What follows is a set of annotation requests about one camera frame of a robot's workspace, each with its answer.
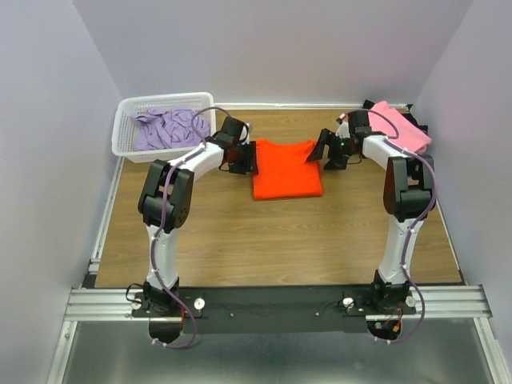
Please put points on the pink folded t-shirt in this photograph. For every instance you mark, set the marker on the pink folded t-shirt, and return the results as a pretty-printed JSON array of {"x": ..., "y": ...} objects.
[{"x": 409, "y": 136}]

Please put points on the purple t-shirt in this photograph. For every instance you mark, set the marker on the purple t-shirt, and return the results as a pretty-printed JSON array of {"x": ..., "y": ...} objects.
[{"x": 169, "y": 129}]

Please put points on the orange t-shirt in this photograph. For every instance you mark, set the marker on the orange t-shirt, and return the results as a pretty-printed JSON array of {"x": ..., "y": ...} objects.
[{"x": 284, "y": 172}]

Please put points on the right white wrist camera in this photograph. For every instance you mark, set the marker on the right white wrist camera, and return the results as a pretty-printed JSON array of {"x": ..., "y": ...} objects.
[{"x": 343, "y": 126}]

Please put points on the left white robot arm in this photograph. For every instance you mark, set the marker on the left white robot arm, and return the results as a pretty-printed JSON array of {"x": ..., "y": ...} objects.
[{"x": 165, "y": 202}]

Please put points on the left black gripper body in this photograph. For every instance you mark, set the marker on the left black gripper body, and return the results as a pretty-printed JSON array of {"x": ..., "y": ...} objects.
[{"x": 242, "y": 152}]

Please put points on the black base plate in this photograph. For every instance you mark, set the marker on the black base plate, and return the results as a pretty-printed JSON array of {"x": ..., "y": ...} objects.
[{"x": 206, "y": 310}]

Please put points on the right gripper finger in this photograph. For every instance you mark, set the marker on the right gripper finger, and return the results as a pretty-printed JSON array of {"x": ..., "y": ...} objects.
[
  {"x": 336, "y": 164},
  {"x": 324, "y": 140}
]

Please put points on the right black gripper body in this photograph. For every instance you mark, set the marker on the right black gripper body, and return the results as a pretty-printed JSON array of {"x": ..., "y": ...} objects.
[{"x": 342, "y": 146}]

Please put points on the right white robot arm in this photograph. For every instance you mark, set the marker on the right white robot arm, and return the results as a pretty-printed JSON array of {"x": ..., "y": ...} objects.
[{"x": 409, "y": 194}]

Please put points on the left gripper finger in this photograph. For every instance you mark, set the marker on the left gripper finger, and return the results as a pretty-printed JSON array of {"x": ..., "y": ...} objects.
[
  {"x": 235, "y": 168},
  {"x": 252, "y": 164}
]

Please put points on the aluminium frame rail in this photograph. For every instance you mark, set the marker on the aluminium frame rail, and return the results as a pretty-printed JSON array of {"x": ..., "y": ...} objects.
[{"x": 448, "y": 340}]

